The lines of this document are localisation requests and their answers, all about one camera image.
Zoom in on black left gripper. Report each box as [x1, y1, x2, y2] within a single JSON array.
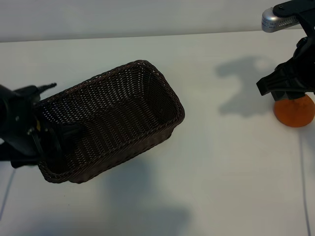
[[0, 85, 82, 170]]

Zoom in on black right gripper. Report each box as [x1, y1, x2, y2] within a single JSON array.
[[255, 36, 315, 102]]

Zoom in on orange fruit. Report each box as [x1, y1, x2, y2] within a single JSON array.
[[274, 94, 315, 128]]

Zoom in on dark brown wicker basket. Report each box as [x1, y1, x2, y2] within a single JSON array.
[[36, 59, 185, 184]]

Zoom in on black left gripper wires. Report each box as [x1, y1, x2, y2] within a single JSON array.
[[31, 126, 63, 158]]

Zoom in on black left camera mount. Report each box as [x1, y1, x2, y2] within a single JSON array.
[[13, 85, 41, 99]]

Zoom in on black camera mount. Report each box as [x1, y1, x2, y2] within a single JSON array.
[[13, 85, 41, 99], [274, 0, 315, 38]]

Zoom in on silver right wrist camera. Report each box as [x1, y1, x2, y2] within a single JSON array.
[[261, 6, 300, 32]]

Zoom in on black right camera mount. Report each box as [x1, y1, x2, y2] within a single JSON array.
[[274, 0, 315, 38]]

